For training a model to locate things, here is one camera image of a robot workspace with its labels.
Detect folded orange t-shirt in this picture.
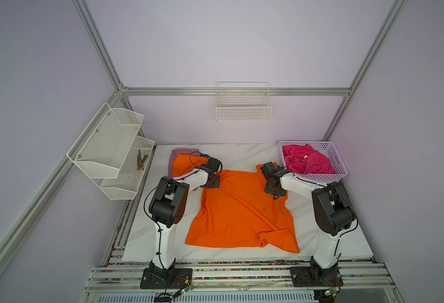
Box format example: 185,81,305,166
172,154,209,178

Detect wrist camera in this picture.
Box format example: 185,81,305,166
204,157,223,175
260,162,278,180

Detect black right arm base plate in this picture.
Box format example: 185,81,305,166
290,266,343,287

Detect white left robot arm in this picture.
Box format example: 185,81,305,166
148,168,220,280

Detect orange t-shirt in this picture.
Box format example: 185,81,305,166
172,154,209,178
185,170,300,253

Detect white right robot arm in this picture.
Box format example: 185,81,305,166
263,170,358,286

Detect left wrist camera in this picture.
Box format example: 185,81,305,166
204,157,223,175

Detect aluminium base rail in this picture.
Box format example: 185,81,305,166
79,245,405,303

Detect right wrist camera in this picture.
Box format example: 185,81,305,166
260,162,278,180

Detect aluminium frame profile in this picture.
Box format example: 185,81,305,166
0,1,407,279

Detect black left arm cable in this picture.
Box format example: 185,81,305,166
143,151,223,303

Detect white mesh lower shelf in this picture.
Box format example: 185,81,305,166
95,136,155,201

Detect lilac perforated plastic basket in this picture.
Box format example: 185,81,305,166
279,140,348,183

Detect white mesh upper shelf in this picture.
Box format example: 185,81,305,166
67,103,144,179

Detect wooden clothespins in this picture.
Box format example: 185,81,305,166
137,150,149,170

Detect folded mauve t-shirt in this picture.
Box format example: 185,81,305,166
168,148,200,178

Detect white mesh shelf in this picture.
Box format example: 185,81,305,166
95,136,155,201
67,103,144,179

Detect pink t-shirt in basket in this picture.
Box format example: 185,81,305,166
283,145,336,174

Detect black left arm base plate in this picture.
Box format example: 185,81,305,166
139,267,193,290

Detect white wire wall basket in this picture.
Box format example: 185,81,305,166
216,82,273,122

